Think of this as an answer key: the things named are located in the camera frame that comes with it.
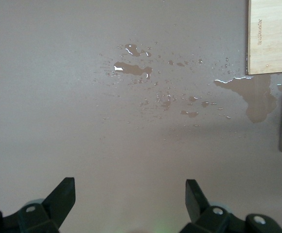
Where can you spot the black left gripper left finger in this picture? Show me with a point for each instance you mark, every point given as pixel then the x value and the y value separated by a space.
pixel 51 213

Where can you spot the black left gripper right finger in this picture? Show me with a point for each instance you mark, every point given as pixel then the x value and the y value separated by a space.
pixel 204 218

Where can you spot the wooden cutting board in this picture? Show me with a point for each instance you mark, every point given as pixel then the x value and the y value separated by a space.
pixel 274 36

